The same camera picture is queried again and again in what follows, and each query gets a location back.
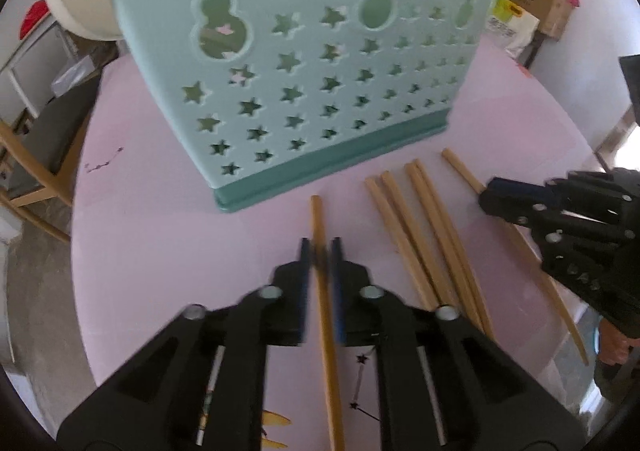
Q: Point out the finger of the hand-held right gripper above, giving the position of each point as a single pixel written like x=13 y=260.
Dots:
x=520 y=188
x=550 y=236

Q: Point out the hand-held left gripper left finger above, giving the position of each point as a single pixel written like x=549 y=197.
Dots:
x=303 y=301

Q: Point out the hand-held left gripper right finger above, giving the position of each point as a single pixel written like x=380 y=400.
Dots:
x=339 y=301

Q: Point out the teal plastic utensil holder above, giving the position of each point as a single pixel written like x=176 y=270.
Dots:
x=150 y=56

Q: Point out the person's right hand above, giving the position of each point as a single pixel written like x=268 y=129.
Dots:
x=612 y=346

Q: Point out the white and yellow rice bag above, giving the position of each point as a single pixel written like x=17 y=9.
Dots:
x=510 y=26

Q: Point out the wooden chair with black seat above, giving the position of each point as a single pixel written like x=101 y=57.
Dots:
x=55 y=131

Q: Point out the grey plastic-wrapped box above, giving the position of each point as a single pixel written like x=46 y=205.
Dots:
x=75 y=76

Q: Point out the white side table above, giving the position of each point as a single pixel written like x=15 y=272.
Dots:
x=22 y=91

